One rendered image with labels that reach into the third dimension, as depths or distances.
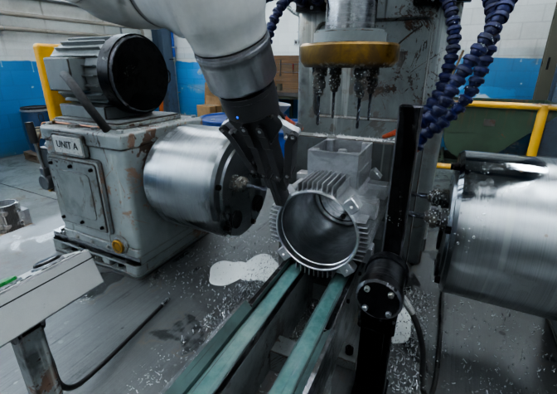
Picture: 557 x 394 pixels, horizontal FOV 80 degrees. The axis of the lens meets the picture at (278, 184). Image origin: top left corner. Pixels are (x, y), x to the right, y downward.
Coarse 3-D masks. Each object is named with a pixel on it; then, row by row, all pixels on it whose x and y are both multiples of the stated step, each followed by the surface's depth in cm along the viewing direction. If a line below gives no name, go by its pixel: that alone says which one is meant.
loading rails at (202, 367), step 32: (288, 288) 61; (320, 288) 74; (352, 288) 62; (224, 320) 51; (256, 320) 53; (288, 320) 63; (320, 320) 53; (352, 320) 68; (224, 352) 47; (256, 352) 52; (288, 352) 56; (320, 352) 45; (352, 352) 59; (192, 384) 43; (224, 384) 44; (256, 384) 54; (288, 384) 43; (320, 384) 45
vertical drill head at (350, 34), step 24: (336, 0) 56; (360, 0) 55; (336, 24) 58; (360, 24) 56; (312, 48) 57; (336, 48) 54; (360, 48) 54; (384, 48) 55; (312, 72) 60; (336, 72) 68; (360, 72) 57; (360, 96) 58
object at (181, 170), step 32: (192, 128) 76; (160, 160) 72; (192, 160) 68; (224, 160) 68; (160, 192) 72; (192, 192) 68; (224, 192) 69; (256, 192) 82; (192, 224) 74; (224, 224) 72
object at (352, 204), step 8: (376, 168) 72; (376, 176) 70; (352, 200) 55; (352, 208) 56; (360, 208) 55; (280, 248) 65; (288, 256) 65; (352, 264) 60; (344, 272) 60; (352, 272) 59
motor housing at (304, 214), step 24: (312, 192) 58; (336, 192) 58; (360, 192) 63; (288, 216) 68; (312, 216) 77; (360, 216) 58; (288, 240) 66; (312, 240) 71; (336, 240) 73; (360, 240) 58; (312, 264) 64; (336, 264) 62
